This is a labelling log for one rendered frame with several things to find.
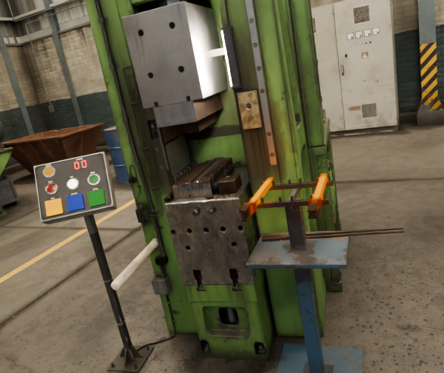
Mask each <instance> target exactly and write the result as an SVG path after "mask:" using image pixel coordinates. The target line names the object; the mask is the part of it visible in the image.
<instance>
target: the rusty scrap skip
mask: <svg viewBox="0 0 444 373"><path fill-rule="evenodd" d="M102 125H104V124H103V123H101V124H91V125H86V126H80V127H71V128H66V129H61V130H50V131H45V132H39V133H36V134H33V135H29V136H25V137H22V138H17V139H14V140H12V141H6V142H4V143H3V145H4V148H9V147H12V148H13V149H12V154H11V156H12V157H13V158H14V159H15V160H16V161H18V162H19V163H20V164H21V165H22V166H23V167H24V168H25V169H26V170H27V171H28V172H30V173H31V174H33V173H34V166H38V165H42V164H48V163H52V162H56V161H62V160H66V159H70V158H76V157H80V156H84V155H90V154H94V153H95V148H96V146H97V143H98V137H99V135H100V131H101V126H102Z"/></svg>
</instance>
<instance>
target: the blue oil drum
mask: <svg viewBox="0 0 444 373"><path fill-rule="evenodd" d="M103 131H104V134H105V138H106V140H107V146H108V149H109V151H110V156H111V159H112V165H113V167H114V170H115V175H116V178H117V182H118V183H119V184H128V183H129V181H128V179H129V177H128V174H127V168H126V165H125V162H124V157H123V153H122V150H121V145H120V141H119V138H118V133H117V129H116V126H114V127H110V128H106V129H105V130H103Z"/></svg>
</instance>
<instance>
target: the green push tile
mask: <svg viewBox="0 0 444 373"><path fill-rule="evenodd" d="M88 198H89V202H90V207H94V206H100V205H104V204H107V203H106V199H105V194H104V189H98V190H95V191H91V192H88Z"/></svg>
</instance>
